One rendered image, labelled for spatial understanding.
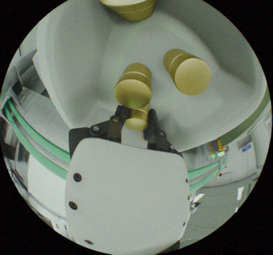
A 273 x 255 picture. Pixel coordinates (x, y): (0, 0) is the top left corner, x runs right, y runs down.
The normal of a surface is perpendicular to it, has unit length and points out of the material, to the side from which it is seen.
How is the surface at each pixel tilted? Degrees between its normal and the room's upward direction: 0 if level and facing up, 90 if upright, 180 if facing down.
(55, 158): 90
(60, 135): 90
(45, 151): 90
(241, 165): 90
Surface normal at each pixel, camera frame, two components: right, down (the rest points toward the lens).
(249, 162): -0.91, -0.32
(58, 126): 0.39, -0.48
